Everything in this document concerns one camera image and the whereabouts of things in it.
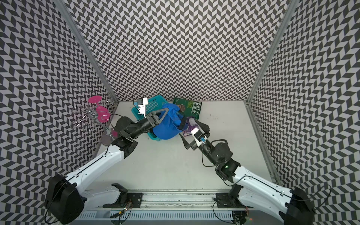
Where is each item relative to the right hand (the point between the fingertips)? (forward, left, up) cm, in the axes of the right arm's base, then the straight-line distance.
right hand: (189, 128), depth 66 cm
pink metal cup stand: (+22, +59, -11) cm, 64 cm away
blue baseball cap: (+3, +11, -4) cm, 12 cm away
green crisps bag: (+38, 0, -28) cm, 47 cm away
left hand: (+5, +9, +7) cm, 12 cm away
